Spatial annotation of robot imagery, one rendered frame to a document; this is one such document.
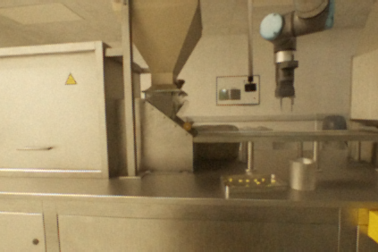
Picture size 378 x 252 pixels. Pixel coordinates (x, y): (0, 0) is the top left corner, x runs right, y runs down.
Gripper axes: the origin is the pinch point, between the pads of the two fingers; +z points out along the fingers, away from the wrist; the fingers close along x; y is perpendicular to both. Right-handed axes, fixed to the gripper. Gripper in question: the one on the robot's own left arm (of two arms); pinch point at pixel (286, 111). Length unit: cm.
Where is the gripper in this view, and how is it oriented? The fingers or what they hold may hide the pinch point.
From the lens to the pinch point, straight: 96.6
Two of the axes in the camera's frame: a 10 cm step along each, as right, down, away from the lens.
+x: -9.9, 0.1, 1.1
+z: 0.2, 10.0, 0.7
